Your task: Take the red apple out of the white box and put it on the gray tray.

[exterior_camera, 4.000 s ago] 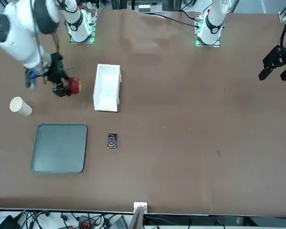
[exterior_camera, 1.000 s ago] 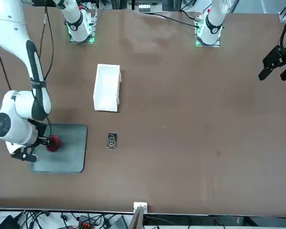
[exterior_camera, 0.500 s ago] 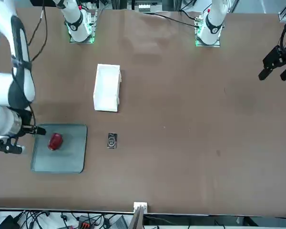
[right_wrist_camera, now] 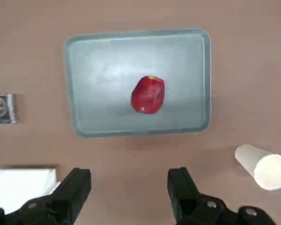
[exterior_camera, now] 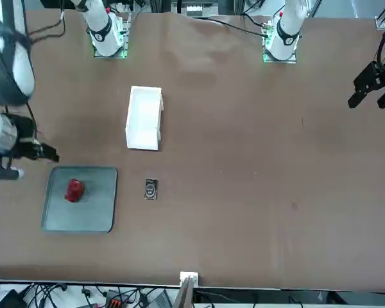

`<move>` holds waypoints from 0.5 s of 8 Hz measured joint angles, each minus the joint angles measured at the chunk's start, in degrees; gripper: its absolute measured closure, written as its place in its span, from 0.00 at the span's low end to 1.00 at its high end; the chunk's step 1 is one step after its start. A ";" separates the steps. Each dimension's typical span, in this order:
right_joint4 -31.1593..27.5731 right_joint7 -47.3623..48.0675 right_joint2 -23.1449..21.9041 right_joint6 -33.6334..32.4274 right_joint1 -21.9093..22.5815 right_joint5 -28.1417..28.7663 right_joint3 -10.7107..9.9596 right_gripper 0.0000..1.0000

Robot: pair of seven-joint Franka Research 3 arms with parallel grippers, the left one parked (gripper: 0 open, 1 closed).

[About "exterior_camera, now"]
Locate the small black printed box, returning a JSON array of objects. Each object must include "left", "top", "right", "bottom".
[{"left": 143, "top": 178, "right": 159, "bottom": 201}]

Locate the gray tray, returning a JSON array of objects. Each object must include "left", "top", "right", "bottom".
[{"left": 40, "top": 165, "right": 119, "bottom": 234}]

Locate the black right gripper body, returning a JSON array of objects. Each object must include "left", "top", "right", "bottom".
[{"left": 6, "top": 114, "right": 41, "bottom": 160}]

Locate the red apple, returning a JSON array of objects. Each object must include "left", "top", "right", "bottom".
[{"left": 64, "top": 178, "right": 85, "bottom": 204}]

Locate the white plastic box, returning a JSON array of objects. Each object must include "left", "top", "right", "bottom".
[{"left": 124, "top": 85, "right": 166, "bottom": 152}]

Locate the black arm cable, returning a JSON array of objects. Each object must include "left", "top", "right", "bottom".
[{"left": 0, "top": 0, "right": 67, "bottom": 142}]

